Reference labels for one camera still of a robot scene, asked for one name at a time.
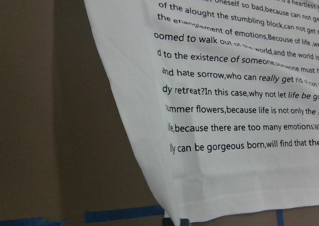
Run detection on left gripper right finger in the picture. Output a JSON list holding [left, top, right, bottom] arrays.
[[180, 219, 191, 226]]

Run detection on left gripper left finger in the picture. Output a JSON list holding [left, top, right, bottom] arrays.
[[162, 218, 173, 226]]

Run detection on white long-sleeve printed shirt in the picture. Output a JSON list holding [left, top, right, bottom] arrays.
[[84, 0, 319, 225]]

